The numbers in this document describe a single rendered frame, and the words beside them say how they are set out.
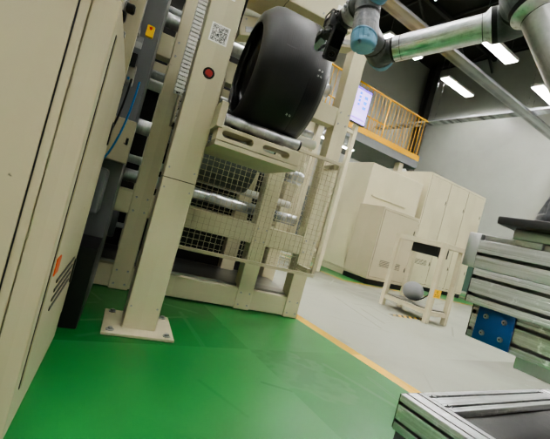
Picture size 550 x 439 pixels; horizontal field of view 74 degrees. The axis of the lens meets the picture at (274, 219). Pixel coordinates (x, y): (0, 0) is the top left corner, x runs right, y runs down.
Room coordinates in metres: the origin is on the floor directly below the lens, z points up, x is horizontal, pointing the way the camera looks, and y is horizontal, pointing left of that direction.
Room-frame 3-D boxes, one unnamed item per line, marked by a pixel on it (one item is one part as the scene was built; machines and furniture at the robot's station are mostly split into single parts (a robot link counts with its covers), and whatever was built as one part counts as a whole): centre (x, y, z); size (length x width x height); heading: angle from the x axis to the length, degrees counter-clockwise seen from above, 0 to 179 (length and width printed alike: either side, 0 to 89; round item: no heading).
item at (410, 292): (3.87, -1.65, 0.40); 0.60 x 0.35 x 0.80; 32
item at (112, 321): (1.51, 0.43, 0.01); 0.27 x 0.27 x 0.02; 22
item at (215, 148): (1.62, 0.20, 0.80); 0.37 x 0.36 x 0.02; 22
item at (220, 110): (1.56, 0.36, 0.90); 0.40 x 0.03 x 0.10; 22
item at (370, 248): (6.19, -1.85, 0.62); 0.90 x 0.56 x 1.25; 122
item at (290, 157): (1.49, 0.15, 0.84); 0.36 x 0.09 x 0.06; 112
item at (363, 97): (5.51, -0.69, 2.60); 0.60 x 0.05 x 0.55; 122
